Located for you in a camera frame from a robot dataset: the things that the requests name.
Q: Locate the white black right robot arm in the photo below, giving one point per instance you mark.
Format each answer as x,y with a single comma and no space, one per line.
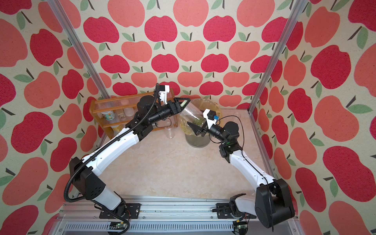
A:
272,204

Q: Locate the green label cup on shelf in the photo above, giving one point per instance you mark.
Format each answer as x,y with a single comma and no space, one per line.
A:
108,115

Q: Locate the small glass jar on shelf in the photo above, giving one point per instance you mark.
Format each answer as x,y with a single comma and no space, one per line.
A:
120,114

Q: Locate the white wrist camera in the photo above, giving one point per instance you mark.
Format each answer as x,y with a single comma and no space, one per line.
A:
211,118
163,93

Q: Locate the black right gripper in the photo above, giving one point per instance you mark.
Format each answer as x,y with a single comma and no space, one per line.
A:
206,126

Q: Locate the aluminium frame post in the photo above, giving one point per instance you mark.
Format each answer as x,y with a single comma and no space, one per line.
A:
280,46
68,28

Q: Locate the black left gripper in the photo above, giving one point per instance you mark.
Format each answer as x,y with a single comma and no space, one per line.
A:
177,106

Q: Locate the yellow container lower shelf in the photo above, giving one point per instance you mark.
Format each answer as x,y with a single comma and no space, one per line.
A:
117,128

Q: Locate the right aluminium frame post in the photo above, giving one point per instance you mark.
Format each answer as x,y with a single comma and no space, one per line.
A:
280,46

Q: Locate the yellow plastic bin liner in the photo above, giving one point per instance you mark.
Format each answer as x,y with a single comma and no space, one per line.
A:
201,104

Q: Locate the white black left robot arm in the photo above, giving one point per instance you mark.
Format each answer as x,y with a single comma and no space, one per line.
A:
84,182

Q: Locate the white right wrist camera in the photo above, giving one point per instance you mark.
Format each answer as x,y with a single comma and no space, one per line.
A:
211,118

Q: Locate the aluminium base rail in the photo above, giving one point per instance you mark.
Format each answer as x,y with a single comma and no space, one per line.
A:
163,216

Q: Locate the clear plastic jar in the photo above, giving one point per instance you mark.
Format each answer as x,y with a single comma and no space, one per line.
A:
236,116

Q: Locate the white bottle on shelf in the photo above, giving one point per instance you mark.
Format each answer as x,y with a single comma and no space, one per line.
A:
129,112

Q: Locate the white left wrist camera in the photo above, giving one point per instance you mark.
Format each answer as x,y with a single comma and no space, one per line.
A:
163,93

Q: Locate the wooden spice rack shelf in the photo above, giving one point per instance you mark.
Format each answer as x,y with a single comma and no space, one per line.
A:
114,104

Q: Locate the left aluminium frame post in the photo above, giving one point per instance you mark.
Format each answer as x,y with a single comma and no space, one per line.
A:
68,28

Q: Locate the pale green jar lid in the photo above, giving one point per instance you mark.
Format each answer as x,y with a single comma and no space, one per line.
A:
184,103

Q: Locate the clear jar with mung beans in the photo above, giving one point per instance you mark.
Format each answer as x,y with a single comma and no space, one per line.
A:
169,132

